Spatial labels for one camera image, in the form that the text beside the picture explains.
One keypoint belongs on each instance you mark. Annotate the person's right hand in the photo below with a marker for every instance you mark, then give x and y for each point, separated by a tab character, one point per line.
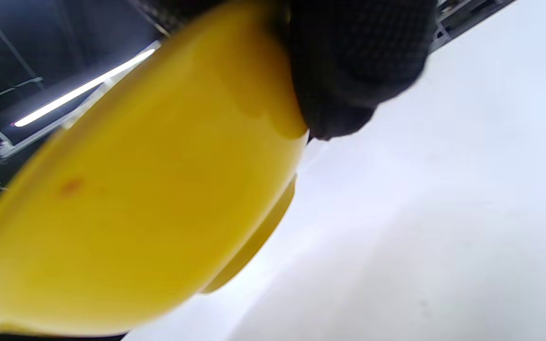
358	57

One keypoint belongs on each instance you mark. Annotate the yellow bowl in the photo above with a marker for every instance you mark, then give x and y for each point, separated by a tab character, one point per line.
150	189

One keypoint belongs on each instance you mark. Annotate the ceiling light strip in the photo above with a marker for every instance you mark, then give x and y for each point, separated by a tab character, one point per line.
83	87

